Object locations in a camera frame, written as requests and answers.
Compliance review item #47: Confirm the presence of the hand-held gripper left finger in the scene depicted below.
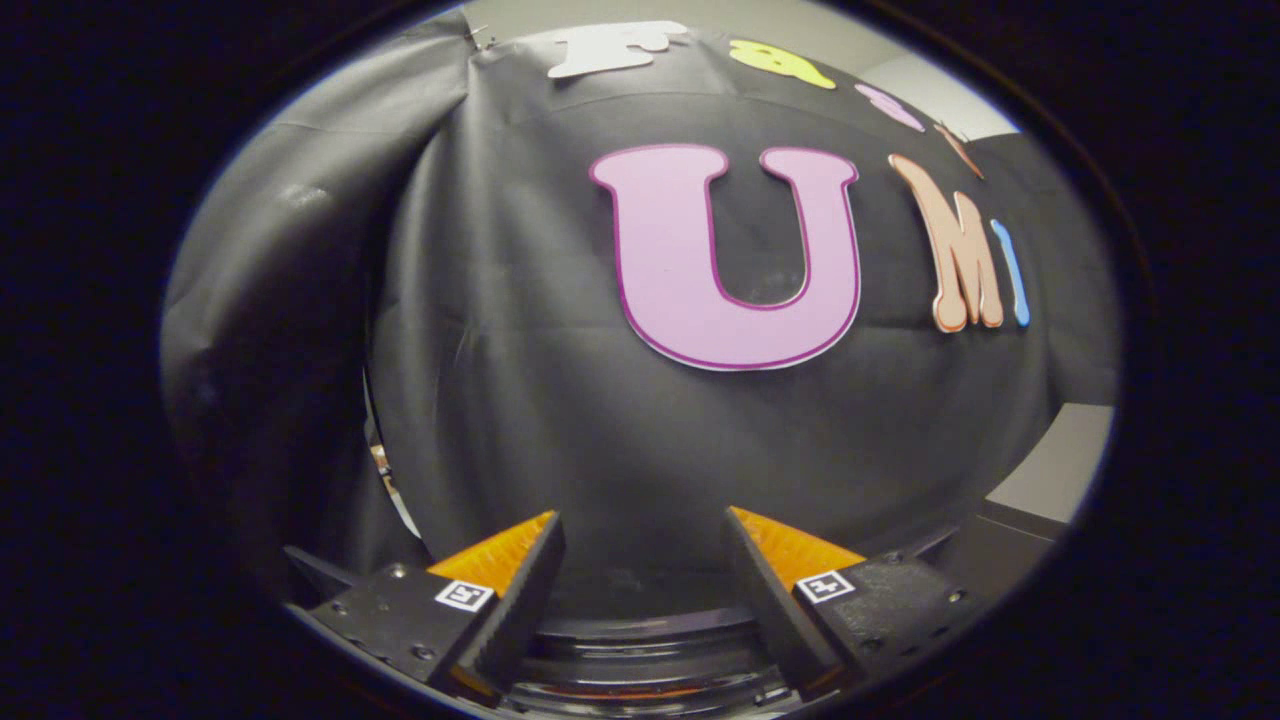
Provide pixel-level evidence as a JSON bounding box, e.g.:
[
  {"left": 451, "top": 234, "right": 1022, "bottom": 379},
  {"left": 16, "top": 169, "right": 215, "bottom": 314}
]
[{"left": 283, "top": 510, "right": 566, "bottom": 706}]

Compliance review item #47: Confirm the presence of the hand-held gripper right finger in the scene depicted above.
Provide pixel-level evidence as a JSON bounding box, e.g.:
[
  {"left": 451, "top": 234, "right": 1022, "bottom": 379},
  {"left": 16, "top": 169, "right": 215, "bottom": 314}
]
[{"left": 722, "top": 505, "right": 991, "bottom": 701}]

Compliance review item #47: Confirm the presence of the black backdrop cloth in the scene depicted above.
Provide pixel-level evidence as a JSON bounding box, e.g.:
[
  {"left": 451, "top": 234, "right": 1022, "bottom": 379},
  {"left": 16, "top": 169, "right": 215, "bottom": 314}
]
[{"left": 160, "top": 10, "right": 1121, "bottom": 621}]

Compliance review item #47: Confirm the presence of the white cabinet with dark top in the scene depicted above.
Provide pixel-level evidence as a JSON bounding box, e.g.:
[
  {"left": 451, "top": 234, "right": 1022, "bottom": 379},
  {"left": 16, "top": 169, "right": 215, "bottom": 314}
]
[{"left": 935, "top": 403, "right": 1116, "bottom": 591}]

